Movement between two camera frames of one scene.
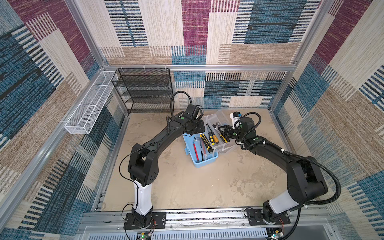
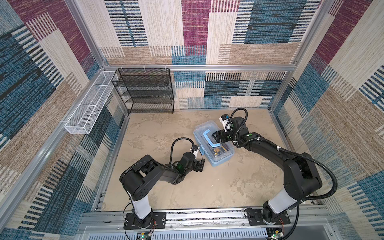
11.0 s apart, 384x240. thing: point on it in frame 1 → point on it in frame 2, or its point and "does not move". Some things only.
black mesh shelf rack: x=145 y=90 does not move
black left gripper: x=201 y=128 → x=197 y=167
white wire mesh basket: x=84 y=116 does not move
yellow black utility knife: x=207 y=144 → x=216 y=153
